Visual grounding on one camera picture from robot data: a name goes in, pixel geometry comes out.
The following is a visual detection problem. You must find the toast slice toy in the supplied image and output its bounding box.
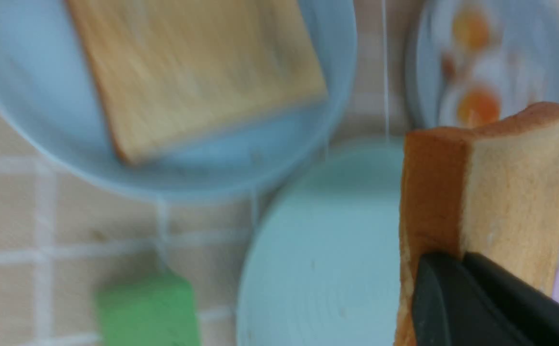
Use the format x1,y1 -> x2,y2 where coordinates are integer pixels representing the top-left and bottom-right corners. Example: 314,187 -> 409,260
65,0 -> 327,166
394,101 -> 559,346

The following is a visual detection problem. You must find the fried egg toy rear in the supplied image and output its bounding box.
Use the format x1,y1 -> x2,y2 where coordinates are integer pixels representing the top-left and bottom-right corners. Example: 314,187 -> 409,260
435,0 -> 502,53

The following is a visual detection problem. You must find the fried egg toy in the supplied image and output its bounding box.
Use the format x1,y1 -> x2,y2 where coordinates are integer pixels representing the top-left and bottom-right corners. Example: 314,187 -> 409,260
435,0 -> 502,53
438,57 -> 522,128

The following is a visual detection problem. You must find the green plate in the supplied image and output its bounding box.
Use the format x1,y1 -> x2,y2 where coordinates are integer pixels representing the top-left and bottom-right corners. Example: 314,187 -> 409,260
236,140 -> 404,346

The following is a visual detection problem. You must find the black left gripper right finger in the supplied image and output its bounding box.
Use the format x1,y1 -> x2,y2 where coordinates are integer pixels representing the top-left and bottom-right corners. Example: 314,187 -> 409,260
462,252 -> 559,346

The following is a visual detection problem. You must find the green foam cube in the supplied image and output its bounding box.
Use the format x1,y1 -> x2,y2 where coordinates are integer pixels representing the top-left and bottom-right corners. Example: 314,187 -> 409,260
95,274 -> 201,346

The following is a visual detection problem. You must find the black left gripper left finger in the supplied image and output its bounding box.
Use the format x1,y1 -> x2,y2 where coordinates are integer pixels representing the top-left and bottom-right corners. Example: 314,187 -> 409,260
411,253 -> 534,346

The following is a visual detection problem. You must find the blue plate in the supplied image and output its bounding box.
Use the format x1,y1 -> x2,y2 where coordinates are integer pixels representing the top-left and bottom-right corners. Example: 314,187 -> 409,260
0,0 -> 358,200

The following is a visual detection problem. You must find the beige checkered tablecloth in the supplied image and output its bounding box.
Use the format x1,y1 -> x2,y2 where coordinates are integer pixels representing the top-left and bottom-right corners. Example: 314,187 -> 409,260
0,0 -> 559,346

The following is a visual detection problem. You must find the grey plate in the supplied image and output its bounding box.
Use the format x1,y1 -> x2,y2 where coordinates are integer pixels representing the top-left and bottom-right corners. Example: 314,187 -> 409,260
405,0 -> 559,128

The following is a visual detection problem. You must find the fried egg toy right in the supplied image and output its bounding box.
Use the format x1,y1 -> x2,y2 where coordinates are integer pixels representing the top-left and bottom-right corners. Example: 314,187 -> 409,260
438,57 -> 522,128

